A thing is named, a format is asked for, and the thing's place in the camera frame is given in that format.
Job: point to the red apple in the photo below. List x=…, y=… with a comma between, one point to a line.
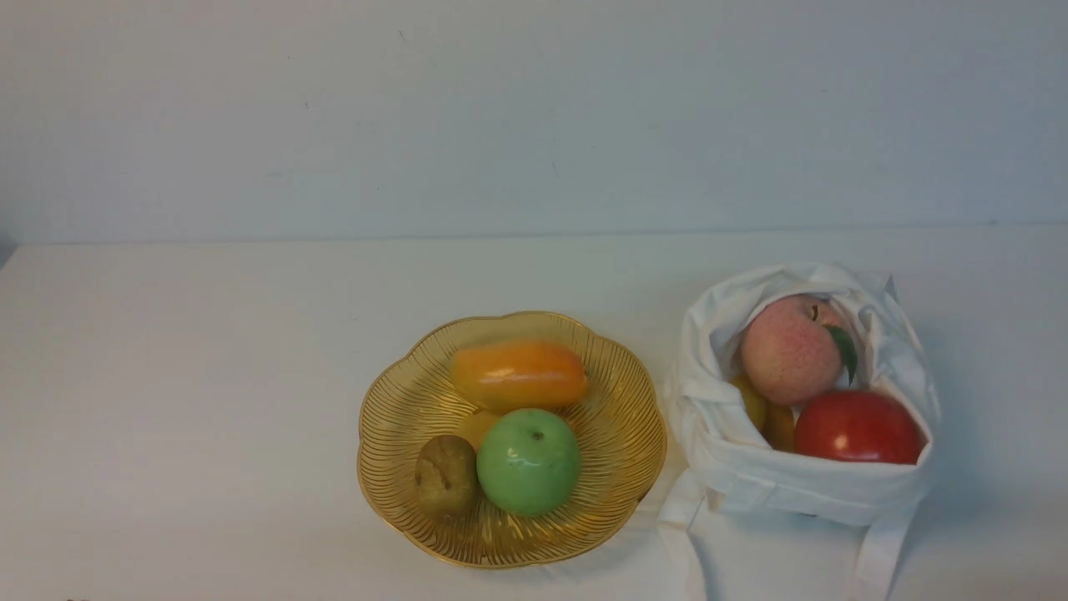
x=858, y=426

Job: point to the pink peach with leaf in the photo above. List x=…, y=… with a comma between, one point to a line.
x=797, y=348

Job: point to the white cloth bag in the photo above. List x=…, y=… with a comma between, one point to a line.
x=731, y=469

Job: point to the yellow fruit in bag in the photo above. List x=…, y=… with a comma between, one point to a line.
x=775, y=423

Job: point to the green apple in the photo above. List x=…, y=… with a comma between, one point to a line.
x=529, y=463

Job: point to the small yellow fruit in bowl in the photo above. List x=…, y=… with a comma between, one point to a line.
x=473, y=428

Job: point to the orange yellow mango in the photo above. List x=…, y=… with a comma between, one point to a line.
x=519, y=373

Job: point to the brown kiwi fruit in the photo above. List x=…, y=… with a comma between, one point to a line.
x=445, y=477

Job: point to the golden wire fruit bowl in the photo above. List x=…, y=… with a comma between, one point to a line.
x=619, y=428

